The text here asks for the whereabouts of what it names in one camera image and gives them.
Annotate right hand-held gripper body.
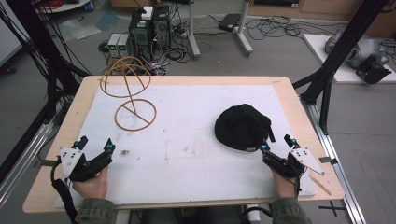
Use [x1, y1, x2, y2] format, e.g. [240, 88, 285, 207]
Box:
[262, 147, 326, 179]

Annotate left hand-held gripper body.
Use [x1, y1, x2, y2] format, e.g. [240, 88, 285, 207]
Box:
[59, 146, 114, 183]

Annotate black beanie hat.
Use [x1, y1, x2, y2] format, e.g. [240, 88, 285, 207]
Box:
[214, 103, 276, 153]

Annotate copper wire hat stand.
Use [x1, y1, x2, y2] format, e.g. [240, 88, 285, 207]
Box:
[99, 55, 158, 133]

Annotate person's right hand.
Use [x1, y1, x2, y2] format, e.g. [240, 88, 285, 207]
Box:
[272, 168, 297, 200]

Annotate person's left hand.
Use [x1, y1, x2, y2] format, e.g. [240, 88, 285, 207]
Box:
[72, 165, 109, 201]

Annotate black tape strip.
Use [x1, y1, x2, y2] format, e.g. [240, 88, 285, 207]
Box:
[32, 159, 58, 169]
[318, 156, 339, 165]

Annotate black tape cross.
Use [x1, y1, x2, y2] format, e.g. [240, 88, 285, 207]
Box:
[318, 200, 347, 217]

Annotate white foam mat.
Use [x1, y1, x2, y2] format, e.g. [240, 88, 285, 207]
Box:
[53, 83, 318, 210]

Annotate white floor board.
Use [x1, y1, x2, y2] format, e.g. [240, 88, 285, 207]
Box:
[303, 33, 396, 85]

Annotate grey power supply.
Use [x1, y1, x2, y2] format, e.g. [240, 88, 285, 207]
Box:
[117, 33, 131, 59]
[107, 33, 121, 59]

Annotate black device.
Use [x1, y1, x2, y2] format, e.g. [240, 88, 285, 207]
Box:
[355, 55, 393, 85]

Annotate clear plastic sheet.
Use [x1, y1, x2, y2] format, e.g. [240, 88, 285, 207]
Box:
[58, 18, 103, 42]

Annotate black computer tower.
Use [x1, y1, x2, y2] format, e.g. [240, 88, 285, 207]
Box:
[151, 5, 172, 51]
[128, 8, 154, 62]

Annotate grey stand leg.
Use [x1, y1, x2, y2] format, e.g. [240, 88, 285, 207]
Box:
[186, 0, 202, 61]
[233, 0, 254, 58]

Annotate grey machine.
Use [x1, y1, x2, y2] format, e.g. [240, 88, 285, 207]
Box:
[324, 28, 390, 70]

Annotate teal sheet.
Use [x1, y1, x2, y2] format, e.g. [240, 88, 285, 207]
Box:
[95, 9, 120, 32]

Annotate black flat box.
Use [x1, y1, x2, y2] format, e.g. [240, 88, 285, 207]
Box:
[218, 12, 243, 33]

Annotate white round table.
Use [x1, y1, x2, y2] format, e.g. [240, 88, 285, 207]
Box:
[33, 0, 92, 14]

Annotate white box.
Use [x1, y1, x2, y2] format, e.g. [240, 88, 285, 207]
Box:
[141, 6, 154, 21]

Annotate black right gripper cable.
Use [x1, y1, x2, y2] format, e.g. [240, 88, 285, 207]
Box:
[242, 173, 303, 219]

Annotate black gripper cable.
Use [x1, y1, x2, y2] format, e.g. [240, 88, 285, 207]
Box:
[242, 173, 303, 219]
[50, 158, 79, 224]

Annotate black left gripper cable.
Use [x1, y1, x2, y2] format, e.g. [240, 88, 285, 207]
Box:
[50, 158, 79, 224]

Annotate aluminium rail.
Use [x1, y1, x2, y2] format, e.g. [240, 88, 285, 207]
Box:
[300, 98, 369, 224]
[0, 120, 56, 207]

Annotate black frame post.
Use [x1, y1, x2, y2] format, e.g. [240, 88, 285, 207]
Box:
[291, 0, 390, 135]
[5, 0, 92, 125]

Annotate black floor cables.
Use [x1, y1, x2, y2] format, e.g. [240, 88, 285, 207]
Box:
[245, 14, 338, 42]

